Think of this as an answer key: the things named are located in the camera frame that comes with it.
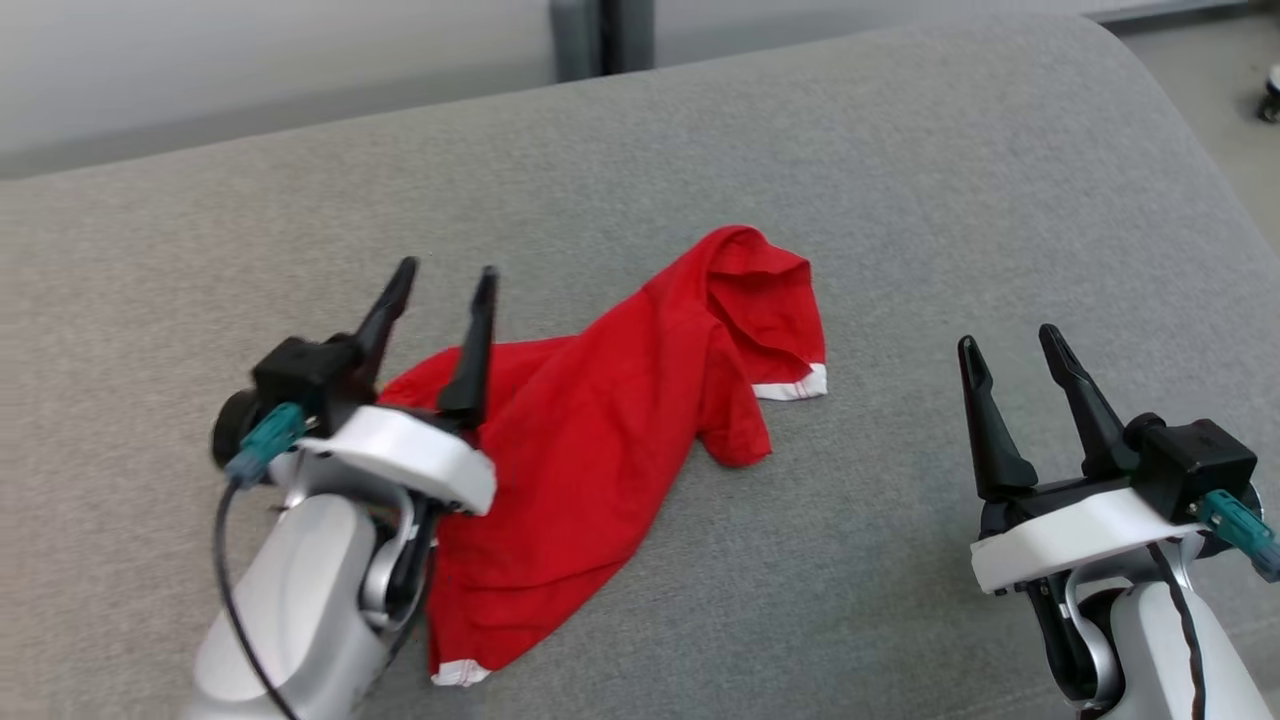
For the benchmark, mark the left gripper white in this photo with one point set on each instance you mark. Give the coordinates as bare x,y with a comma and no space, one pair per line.
420,455

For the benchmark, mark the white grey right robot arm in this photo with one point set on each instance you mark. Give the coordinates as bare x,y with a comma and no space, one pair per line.
1150,650

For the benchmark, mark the teal left camera connector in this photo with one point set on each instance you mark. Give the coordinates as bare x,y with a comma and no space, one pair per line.
265,440

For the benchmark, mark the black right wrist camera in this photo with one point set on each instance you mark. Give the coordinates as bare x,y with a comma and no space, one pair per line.
1190,465

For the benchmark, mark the dark grey post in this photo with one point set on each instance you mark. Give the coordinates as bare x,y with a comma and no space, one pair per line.
620,35

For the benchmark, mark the black caster wheel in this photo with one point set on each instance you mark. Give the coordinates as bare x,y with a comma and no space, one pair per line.
1272,100

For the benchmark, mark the grey fabric sofa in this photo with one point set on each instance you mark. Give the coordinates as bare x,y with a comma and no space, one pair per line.
700,150

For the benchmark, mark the teal right camera connector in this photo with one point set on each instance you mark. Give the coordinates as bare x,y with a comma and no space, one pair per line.
1235,525

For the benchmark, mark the red jersey with black lettering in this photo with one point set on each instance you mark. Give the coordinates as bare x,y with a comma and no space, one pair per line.
600,420

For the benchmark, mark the teal camera connector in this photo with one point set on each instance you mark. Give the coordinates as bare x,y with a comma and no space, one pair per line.
265,440
1235,525

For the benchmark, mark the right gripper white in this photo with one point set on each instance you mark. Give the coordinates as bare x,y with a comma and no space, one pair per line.
1080,540

